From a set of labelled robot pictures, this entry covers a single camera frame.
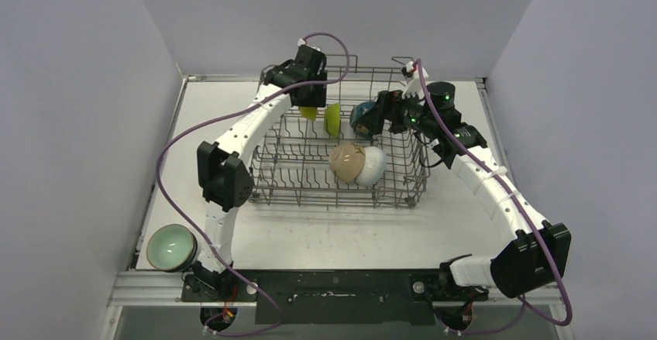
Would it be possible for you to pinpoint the white bowl with blue outside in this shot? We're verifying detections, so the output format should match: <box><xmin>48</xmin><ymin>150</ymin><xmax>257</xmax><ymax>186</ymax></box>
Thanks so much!
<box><xmin>355</xmin><ymin>146</ymin><xmax>387</xmax><ymax>187</ymax></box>

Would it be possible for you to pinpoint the blue patterned bowl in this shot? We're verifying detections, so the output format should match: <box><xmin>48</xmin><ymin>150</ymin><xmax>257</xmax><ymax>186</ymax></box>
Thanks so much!
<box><xmin>349</xmin><ymin>101</ymin><xmax>375</xmax><ymax>140</ymax></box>

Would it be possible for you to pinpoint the grey wire dish rack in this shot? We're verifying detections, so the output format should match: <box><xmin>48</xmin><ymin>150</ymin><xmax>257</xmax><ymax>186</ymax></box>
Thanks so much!
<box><xmin>249</xmin><ymin>63</ymin><xmax>430</xmax><ymax>208</ymax></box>

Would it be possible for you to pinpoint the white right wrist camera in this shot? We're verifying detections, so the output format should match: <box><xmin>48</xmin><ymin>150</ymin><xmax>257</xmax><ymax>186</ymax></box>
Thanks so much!
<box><xmin>401</xmin><ymin>60</ymin><xmax>424</xmax><ymax>100</ymax></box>

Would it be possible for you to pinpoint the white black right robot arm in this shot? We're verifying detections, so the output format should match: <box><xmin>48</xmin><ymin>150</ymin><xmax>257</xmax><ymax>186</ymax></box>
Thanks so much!
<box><xmin>354</xmin><ymin>81</ymin><xmax>572</xmax><ymax>301</ymax></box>

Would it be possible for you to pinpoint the yellow green bowl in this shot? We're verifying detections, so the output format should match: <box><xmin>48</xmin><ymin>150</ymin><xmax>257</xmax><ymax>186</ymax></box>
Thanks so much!
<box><xmin>298</xmin><ymin>106</ymin><xmax>318</xmax><ymax>122</ymax></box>

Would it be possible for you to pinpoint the pale green plate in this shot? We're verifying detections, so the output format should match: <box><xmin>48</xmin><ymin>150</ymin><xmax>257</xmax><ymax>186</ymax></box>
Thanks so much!
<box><xmin>146</xmin><ymin>224</ymin><xmax>198</xmax><ymax>273</ymax></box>

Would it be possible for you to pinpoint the lime green bowl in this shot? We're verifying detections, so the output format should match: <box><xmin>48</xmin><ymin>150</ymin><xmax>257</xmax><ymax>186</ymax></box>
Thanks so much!
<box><xmin>324</xmin><ymin>103</ymin><xmax>341</xmax><ymax>138</ymax></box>

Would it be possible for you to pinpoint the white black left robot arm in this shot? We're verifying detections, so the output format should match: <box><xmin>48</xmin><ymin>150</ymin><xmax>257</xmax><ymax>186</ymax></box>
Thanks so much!
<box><xmin>192</xmin><ymin>45</ymin><xmax>327</xmax><ymax>302</ymax></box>

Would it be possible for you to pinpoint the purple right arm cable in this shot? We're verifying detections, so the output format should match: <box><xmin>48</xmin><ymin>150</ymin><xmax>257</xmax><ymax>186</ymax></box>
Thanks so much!
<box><xmin>413</xmin><ymin>59</ymin><xmax>573</xmax><ymax>336</ymax></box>

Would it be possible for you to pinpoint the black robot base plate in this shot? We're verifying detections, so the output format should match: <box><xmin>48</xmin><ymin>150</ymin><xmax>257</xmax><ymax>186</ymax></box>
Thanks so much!
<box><xmin>181</xmin><ymin>269</ymin><xmax>489</xmax><ymax>325</ymax></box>

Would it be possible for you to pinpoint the white bowl with tan outside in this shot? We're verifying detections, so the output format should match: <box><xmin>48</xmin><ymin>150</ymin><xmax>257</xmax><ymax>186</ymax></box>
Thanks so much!
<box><xmin>328</xmin><ymin>143</ymin><xmax>366</xmax><ymax>183</ymax></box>

